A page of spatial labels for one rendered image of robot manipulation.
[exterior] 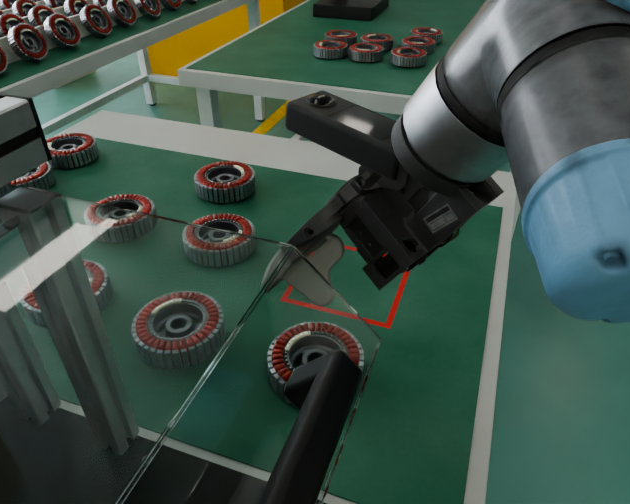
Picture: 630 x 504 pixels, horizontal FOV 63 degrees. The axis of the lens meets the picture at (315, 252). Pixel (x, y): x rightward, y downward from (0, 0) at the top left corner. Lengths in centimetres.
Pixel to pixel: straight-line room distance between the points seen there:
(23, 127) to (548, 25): 32
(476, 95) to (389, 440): 39
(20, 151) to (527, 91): 31
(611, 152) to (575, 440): 145
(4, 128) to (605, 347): 180
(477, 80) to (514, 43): 4
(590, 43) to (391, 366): 47
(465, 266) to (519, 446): 83
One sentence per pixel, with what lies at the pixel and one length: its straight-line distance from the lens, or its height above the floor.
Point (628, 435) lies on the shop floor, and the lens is 172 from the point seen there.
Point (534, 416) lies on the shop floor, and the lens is 165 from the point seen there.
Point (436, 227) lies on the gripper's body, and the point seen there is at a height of 103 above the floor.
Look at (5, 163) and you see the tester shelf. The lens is 40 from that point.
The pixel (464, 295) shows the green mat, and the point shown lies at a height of 75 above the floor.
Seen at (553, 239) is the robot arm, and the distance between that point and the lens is 23.
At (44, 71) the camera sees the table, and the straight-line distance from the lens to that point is 185.
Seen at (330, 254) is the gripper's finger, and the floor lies 98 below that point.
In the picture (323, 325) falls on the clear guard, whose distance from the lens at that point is 29.
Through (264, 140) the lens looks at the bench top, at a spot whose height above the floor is 75.
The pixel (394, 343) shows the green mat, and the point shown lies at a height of 75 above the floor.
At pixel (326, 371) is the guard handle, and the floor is 106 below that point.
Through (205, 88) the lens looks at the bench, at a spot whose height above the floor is 70.
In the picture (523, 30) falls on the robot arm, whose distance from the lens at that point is 28.
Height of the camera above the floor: 124
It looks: 36 degrees down
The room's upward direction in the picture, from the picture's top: straight up
